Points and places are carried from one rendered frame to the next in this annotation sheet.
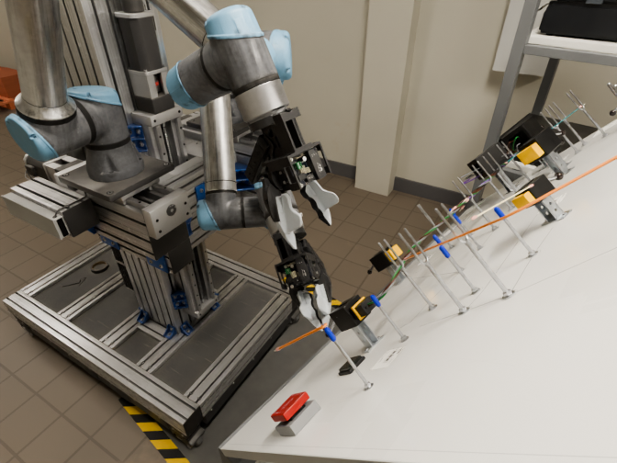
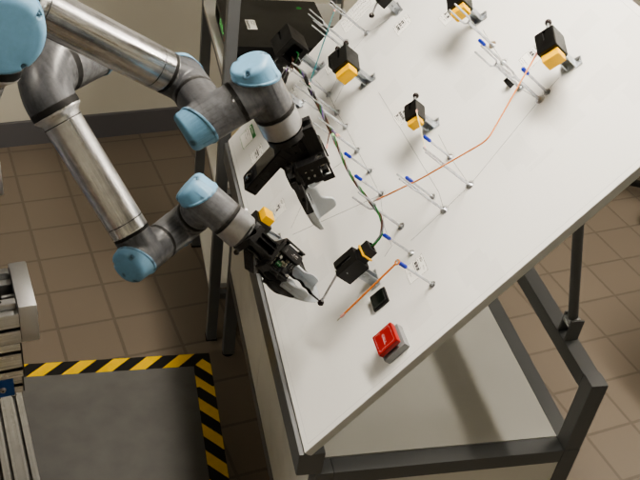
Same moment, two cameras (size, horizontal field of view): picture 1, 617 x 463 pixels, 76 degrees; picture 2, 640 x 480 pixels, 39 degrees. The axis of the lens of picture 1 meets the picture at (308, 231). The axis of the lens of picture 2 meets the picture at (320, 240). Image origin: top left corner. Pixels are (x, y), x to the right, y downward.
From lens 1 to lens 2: 1.34 m
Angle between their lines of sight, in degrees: 47
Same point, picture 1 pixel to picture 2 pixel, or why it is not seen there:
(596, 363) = (558, 184)
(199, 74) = (237, 117)
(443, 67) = not seen: outside the picture
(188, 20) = (143, 62)
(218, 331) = not seen: outside the picture
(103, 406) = not seen: outside the picture
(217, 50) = (260, 94)
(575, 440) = (576, 206)
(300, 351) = (70, 455)
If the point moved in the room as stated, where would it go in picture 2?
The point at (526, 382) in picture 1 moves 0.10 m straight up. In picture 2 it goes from (539, 207) to (554, 160)
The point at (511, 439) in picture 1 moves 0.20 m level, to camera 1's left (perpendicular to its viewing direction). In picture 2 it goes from (557, 223) to (506, 274)
